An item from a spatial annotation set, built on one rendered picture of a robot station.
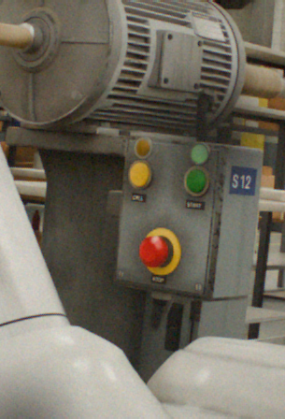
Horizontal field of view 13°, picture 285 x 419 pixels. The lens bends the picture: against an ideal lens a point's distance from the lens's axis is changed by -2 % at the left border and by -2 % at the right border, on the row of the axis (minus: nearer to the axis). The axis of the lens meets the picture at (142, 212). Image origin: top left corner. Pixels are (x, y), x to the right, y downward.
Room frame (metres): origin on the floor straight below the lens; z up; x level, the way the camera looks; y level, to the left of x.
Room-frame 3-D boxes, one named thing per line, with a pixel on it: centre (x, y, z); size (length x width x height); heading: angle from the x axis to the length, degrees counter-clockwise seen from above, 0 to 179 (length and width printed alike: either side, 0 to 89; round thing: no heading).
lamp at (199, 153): (1.55, -0.06, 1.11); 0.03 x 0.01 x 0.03; 53
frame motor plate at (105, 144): (1.96, 0.02, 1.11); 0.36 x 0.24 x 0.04; 143
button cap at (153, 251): (1.57, -0.02, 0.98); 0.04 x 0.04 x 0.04; 53
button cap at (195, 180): (1.55, -0.07, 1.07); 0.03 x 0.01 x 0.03; 53
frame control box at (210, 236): (1.69, -0.08, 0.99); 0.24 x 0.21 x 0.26; 143
